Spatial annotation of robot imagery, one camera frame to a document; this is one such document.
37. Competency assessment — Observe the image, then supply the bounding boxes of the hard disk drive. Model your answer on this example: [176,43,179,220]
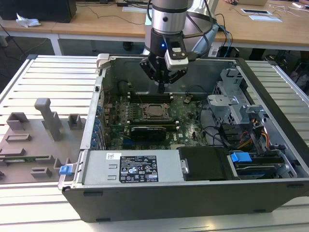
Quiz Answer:
[228,156,287,181]

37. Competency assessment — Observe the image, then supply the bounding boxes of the green motherboard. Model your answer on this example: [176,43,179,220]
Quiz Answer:
[100,93,210,151]

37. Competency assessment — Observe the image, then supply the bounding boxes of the blue cable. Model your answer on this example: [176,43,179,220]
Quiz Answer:
[217,23,234,58]

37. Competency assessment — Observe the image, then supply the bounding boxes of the metal drive cage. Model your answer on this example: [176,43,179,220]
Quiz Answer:
[207,68,268,126]

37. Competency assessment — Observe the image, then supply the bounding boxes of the black grey pc case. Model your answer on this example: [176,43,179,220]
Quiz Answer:
[57,53,309,223]

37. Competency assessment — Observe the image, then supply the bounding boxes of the yellow red power wires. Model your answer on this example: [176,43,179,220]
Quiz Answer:
[260,125,270,148]

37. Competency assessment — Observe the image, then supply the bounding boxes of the white tray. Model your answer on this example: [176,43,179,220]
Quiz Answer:
[242,8,271,15]

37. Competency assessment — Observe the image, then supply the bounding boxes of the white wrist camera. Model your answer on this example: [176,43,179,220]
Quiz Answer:
[165,41,189,71]

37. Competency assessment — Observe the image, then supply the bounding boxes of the white power box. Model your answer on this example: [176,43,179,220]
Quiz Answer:
[208,46,220,58]

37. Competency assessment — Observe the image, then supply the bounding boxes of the black plastic shroud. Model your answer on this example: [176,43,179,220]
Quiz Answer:
[178,146,241,182]

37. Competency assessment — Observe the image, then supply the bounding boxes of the grey parts rack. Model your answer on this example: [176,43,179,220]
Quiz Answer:
[0,97,88,186]

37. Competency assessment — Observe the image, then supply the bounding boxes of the silver cpu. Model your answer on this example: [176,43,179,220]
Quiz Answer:
[147,104,166,116]

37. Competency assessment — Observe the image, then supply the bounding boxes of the cardboard box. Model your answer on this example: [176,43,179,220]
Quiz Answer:
[238,0,268,6]

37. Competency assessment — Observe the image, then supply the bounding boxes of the black monitor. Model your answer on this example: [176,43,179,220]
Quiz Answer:
[0,0,77,24]

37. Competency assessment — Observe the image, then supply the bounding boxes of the blue disk carrier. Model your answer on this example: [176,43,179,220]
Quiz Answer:
[229,150,253,170]

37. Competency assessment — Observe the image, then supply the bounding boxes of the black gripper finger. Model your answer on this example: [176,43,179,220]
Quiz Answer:
[139,58,162,94]
[161,69,188,95]

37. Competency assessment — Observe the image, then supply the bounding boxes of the crumpled white paper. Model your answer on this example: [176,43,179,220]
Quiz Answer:
[15,12,41,28]

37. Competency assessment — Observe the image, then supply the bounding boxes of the orange wire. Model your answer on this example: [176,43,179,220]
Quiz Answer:
[238,134,253,150]

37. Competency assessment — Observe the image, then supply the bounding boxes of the black graphics card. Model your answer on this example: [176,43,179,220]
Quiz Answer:
[129,125,168,143]

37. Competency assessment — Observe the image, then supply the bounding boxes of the grey case release latch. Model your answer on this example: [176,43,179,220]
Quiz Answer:
[96,53,111,73]

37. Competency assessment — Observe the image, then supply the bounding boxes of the black internal cable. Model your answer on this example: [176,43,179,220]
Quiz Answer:
[199,100,230,148]

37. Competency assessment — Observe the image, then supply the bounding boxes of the black camera cable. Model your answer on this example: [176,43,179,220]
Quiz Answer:
[182,0,217,61]

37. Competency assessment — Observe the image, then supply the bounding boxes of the grey power supply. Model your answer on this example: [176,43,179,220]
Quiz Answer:
[81,149,185,186]

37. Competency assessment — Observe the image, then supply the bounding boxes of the green RAM stick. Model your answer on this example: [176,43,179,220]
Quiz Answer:
[0,156,50,164]

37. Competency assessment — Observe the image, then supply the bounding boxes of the white paper sheet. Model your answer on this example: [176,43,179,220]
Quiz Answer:
[122,6,152,13]
[249,14,283,23]

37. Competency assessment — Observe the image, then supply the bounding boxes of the black bag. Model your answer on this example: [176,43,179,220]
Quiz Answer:
[288,58,309,97]

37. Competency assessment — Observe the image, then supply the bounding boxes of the cpu socket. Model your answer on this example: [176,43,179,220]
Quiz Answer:
[141,102,174,123]

